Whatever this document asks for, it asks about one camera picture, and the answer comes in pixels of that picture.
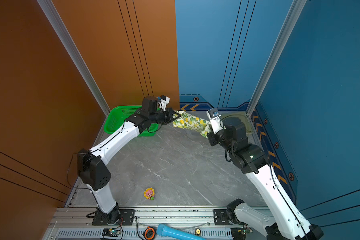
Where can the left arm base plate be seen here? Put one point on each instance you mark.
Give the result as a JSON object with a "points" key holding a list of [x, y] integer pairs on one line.
{"points": [[123, 217]]}

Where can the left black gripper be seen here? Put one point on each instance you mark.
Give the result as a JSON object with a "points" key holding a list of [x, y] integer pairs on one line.
{"points": [[168, 112]]}

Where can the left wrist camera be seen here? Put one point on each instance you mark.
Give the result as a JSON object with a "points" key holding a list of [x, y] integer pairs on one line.
{"points": [[163, 102]]}

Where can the yellow green patterned skirt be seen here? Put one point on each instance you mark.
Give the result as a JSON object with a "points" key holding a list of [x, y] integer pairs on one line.
{"points": [[191, 122]]}

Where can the orange black tape measure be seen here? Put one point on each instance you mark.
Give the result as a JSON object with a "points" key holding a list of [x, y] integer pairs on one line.
{"points": [[149, 233]]}

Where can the olive green skirt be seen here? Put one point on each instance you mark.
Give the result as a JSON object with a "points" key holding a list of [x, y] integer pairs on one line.
{"points": [[243, 117]]}

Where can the blue cylindrical flashlight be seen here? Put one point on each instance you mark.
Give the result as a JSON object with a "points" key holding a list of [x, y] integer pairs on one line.
{"points": [[166, 231]]}

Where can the left green circuit board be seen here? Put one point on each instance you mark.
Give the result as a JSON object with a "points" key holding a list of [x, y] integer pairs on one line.
{"points": [[112, 234]]}

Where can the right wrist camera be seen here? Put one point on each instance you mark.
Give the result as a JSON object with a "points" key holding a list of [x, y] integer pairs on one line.
{"points": [[215, 120]]}

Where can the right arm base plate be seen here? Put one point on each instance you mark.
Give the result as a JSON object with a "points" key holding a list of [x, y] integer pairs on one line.
{"points": [[224, 217]]}

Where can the right green circuit board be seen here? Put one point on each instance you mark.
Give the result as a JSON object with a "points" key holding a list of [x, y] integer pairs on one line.
{"points": [[245, 231]]}

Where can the green plastic basket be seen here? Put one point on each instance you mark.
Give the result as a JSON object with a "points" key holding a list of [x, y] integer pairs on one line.
{"points": [[116, 119]]}

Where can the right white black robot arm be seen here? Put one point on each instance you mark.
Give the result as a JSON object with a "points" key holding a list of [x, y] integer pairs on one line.
{"points": [[286, 221]]}

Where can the yellow flower toy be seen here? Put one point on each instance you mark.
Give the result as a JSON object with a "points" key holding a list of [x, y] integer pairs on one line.
{"points": [[149, 194]]}

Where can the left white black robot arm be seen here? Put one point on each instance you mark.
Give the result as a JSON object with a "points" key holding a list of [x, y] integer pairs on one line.
{"points": [[92, 164]]}

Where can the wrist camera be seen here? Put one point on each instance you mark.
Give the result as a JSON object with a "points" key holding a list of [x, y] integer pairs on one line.
{"points": [[215, 120], [163, 102]]}

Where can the green circuit board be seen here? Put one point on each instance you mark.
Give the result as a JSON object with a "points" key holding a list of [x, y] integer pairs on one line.
{"points": [[112, 234], [245, 231]]}

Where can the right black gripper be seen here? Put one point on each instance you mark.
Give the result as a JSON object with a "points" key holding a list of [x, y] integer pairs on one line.
{"points": [[211, 136]]}

